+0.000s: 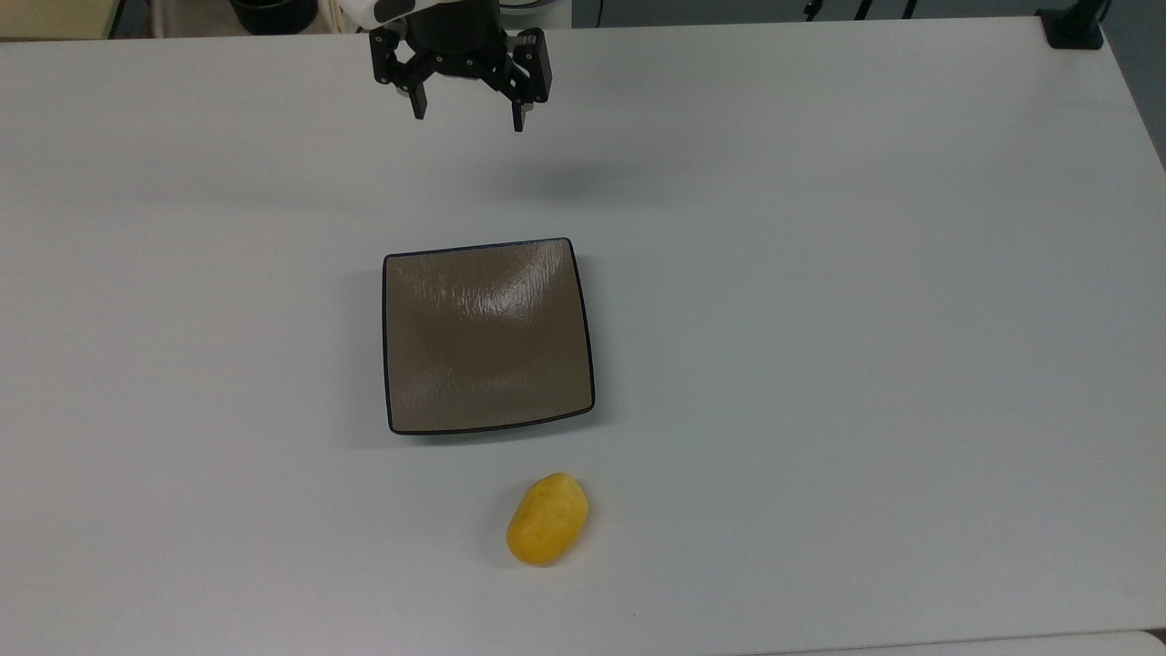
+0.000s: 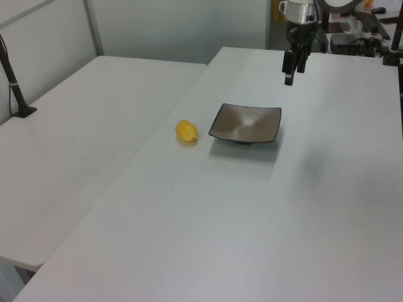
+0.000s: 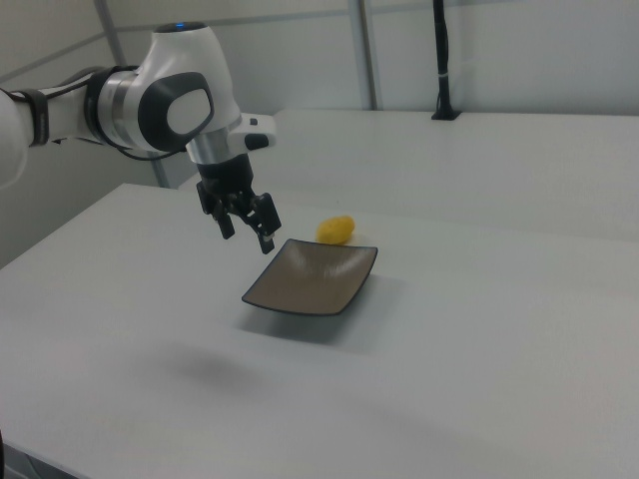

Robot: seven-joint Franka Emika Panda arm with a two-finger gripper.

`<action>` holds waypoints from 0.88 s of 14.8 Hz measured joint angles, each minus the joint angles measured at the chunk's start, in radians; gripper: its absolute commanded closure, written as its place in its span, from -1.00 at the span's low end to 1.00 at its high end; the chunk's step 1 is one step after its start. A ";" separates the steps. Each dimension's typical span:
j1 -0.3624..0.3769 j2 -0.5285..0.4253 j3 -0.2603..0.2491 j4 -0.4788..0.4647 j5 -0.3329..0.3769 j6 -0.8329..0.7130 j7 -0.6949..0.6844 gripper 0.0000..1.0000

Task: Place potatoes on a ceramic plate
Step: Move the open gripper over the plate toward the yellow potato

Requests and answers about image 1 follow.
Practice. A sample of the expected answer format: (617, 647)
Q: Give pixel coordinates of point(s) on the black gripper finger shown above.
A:
(528, 73)
(402, 67)

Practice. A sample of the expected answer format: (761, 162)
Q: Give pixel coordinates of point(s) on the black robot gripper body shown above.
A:
(453, 36)

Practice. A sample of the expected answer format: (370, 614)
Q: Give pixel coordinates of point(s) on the yellow potato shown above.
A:
(547, 519)

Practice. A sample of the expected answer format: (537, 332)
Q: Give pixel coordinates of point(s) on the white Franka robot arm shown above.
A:
(373, 9)

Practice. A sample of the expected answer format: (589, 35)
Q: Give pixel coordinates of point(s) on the square brown ceramic plate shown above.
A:
(487, 335)

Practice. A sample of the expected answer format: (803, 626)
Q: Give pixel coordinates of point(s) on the black round bin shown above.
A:
(273, 14)

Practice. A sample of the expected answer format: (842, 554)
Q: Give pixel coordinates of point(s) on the black stand legs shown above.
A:
(861, 7)

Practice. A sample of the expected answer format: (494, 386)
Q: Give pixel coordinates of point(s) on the light wooden board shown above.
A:
(55, 16)

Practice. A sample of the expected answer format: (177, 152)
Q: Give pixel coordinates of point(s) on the black table clamp mount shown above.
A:
(1073, 25)

